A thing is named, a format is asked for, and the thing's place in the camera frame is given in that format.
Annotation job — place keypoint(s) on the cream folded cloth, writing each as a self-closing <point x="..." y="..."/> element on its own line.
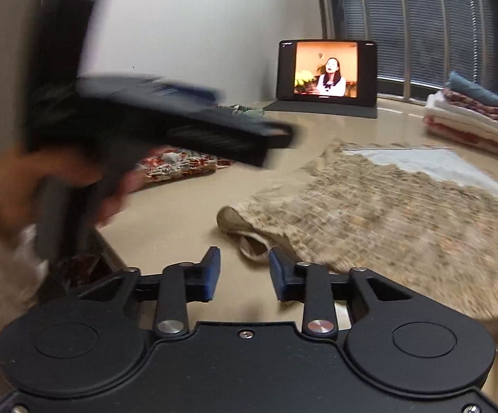
<point x="468" y="131"/>

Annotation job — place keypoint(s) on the window security bars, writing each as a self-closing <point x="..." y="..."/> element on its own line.
<point x="403" y="30"/>

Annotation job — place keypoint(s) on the black tablet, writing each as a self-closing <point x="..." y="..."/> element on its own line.
<point x="326" y="71"/>

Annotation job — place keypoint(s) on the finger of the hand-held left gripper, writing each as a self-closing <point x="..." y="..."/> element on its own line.
<point x="274" y="133"/>
<point x="193" y="90"/>

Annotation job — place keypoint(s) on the beige smocked dress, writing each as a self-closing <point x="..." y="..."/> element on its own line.
<point x="360" y="215"/>

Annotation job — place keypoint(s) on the white folded cloth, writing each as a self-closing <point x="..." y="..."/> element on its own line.
<point x="455" y="114"/>

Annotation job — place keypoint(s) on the person's left hand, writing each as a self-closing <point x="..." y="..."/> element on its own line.
<point x="12" y="189"/>

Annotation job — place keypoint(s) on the teal folded knit cloth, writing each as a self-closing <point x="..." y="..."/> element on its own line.
<point x="481" y="88"/>

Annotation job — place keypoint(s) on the maroon floral folded cloth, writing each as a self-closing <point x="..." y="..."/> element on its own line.
<point x="481" y="105"/>

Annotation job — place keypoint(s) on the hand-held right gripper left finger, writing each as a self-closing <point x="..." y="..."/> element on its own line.
<point x="212" y="273"/>

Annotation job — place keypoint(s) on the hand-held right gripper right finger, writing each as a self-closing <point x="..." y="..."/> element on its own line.
<point x="277" y="275"/>

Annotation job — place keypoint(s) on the black tablet folio cover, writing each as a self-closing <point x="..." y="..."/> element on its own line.
<point x="317" y="109"/>

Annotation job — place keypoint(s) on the red floral garment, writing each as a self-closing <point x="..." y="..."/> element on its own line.
<point x="180" y="167"/>

